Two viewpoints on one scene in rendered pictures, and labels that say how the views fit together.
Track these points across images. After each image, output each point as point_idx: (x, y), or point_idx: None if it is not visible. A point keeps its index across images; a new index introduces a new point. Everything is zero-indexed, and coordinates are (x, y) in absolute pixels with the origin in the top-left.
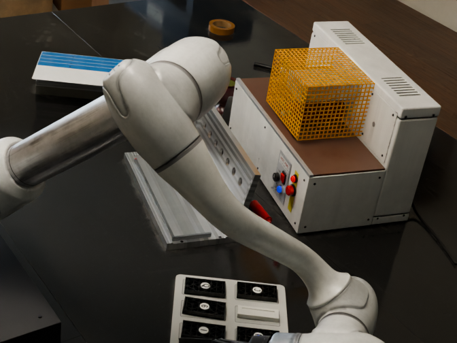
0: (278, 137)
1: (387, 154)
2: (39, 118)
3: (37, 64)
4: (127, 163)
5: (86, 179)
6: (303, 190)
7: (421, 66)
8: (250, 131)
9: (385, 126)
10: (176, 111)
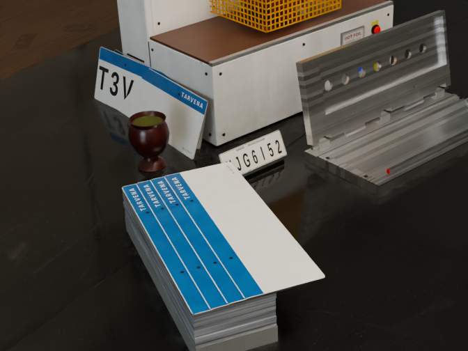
0: (331, 26)
1: None
2: (357, 301)
3: (264, 293)
4: (393, 184)
5: (462, 205)
6: (389, 25)
7: None
8: (273, 83)
9: None
10: None
